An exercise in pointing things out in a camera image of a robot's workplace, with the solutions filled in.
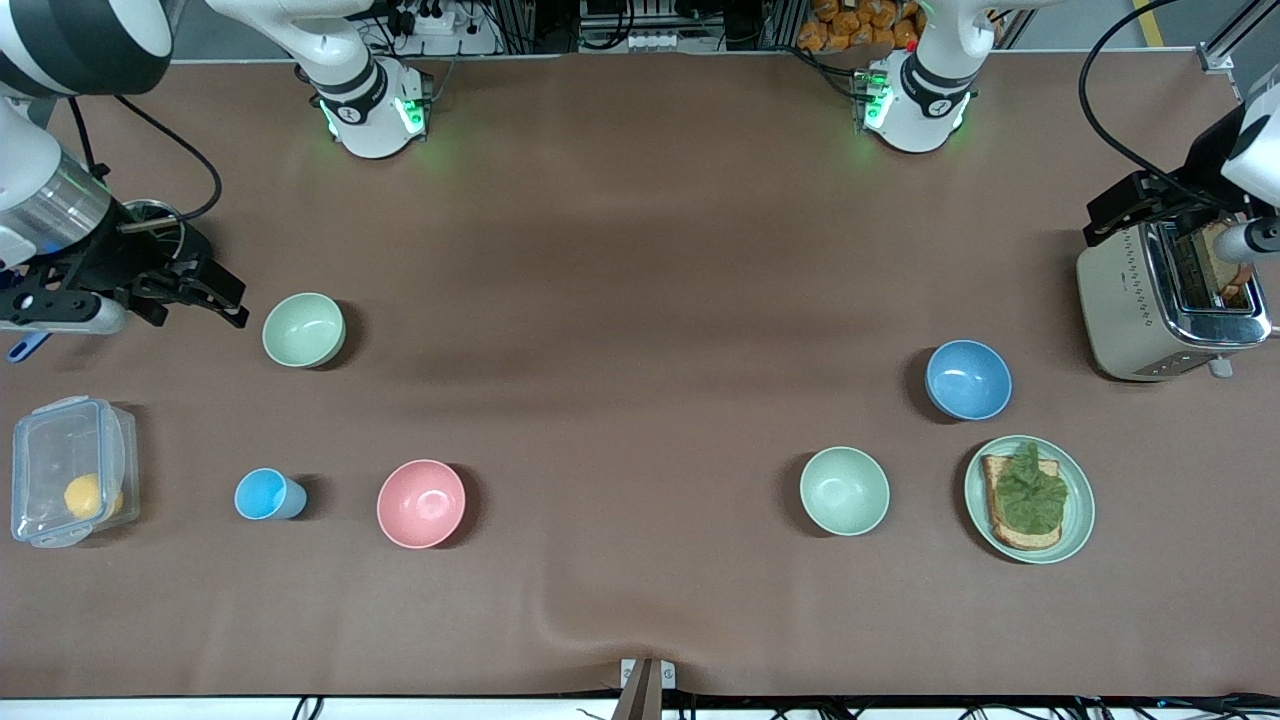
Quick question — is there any blue plastic cup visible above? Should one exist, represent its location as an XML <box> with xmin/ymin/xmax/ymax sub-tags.
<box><xmin>234</xmin><ymin>467</ymin><xmax>309</xmax><ymax>522</ymax></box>

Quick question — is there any brown table cloth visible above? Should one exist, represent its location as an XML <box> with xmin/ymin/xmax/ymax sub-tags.
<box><xmin>0</xmin><ymin>52</ymin><xmax>1280</xmax><ymax>699</ymax></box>

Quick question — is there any white power strip with plugs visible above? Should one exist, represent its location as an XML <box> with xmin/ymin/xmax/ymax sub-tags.
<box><xmin>375</xmin><ymin>0</ymin><xmax>501</xmax><ymax>58</ymax></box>

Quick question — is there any pink bowl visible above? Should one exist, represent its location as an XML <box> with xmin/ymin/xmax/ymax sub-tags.
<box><xmin>376</xmin><ymin>459</ymin><xmax>468</xmax><ymax>550</ymax></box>

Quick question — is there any black pot with blue handle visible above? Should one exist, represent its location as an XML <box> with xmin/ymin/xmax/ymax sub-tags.
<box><xmin>8</xmin><ymin>198</ymin><xmax>216</xmax><ymax>363</ymax></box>

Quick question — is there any blue bowl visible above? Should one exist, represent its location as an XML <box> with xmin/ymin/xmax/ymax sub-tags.
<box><xmin>924</xmin><ymin>339</ymin><xmax>1013</xmax><ymax>422</ymax></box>

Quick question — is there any yellow lemon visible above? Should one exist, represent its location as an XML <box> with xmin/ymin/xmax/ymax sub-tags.
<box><xmin>63</xmin><ymin>473</ymin><xmax>126</xmax><ymax>521</ymax></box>

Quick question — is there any black arm base cable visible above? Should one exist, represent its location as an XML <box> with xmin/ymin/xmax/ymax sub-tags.
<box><xmin>795</xmin><ymin>45</ymin><xmax>871</xmax><ymax>101</ymax></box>

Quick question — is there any beige metal toaster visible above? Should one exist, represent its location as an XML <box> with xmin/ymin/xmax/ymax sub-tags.
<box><xmin>1077</xmin><ymin>215</ymin><xmax>1273</xmax><ymax>383</ymax></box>

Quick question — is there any orange snack bags pile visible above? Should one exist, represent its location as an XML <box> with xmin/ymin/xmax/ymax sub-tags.
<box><xmin>797</xmin><ymin>0</ymin><xmax>926</xmax><ymax>53</ymax></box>

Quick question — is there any glass lid with blue knob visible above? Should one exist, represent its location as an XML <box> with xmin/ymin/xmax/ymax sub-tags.
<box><xmin>120</xmin><ymin>198</ymin><xmax>187</xmax><ymax>263</ymax></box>

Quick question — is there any clear plastic lidded container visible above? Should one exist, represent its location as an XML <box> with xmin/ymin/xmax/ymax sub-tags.
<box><xmin>10</xmin><ymin>396</ymin><xmax>141</xmax><ymax>549</ymax></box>

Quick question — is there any aluminium frame profile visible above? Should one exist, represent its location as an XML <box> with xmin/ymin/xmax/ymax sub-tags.
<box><xmin>1200</xmin><ymin>0</ymin><xmax>1280</xmax><ymax>73</ymax></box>

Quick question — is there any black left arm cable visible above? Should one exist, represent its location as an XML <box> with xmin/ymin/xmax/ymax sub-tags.
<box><xmin>1078</xmin><ymin>0</ymin><xmax>1251</xmax><ymax>211</ymax></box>

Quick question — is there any metal table clamp bracket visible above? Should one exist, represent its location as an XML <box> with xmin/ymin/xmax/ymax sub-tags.
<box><xmin>620</xmin><ymin>657</ymin><xmax>677</xmax><ymax>720</ymax></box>

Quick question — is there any toast slice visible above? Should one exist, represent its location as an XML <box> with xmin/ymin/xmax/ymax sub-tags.
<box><xmin>980</xmin><ymin>453</ymin><xmax>1063</xmax><ymax>552</ymax></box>

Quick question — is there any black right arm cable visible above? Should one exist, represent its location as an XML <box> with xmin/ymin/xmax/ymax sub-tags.
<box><xmin>70</xmin><ymin>95</ymin><xmax>222</xmax><ymax>233</ymax></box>

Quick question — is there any light green plate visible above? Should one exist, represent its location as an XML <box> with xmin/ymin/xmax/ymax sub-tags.
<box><xmin>964</xmin><ymin>435</ymin><xmax>1097</xmax><ymax>566</ymax></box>

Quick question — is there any brown bread slice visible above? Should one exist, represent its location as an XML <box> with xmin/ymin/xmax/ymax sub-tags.
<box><xmin>1200</xmin><ymin>220</ymin><xmax>1256</xmax><ymax>301</ymax></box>

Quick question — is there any light green bowl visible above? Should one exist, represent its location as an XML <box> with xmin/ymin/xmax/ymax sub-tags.
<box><xmin>799</xmin><ymin>446</ymin><xmax>891</xmax><ymax>538</ymax></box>
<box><xmin>261</xmin><ymin>292</ymin><xmax>347</xmax><ymax>370</ymax></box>

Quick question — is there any green lettuce leaf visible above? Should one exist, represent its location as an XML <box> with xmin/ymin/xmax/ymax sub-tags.
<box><xmin>993</xmin><ymin>441</ymin><xmax>1069</xmax><ymax>534</ymax></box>

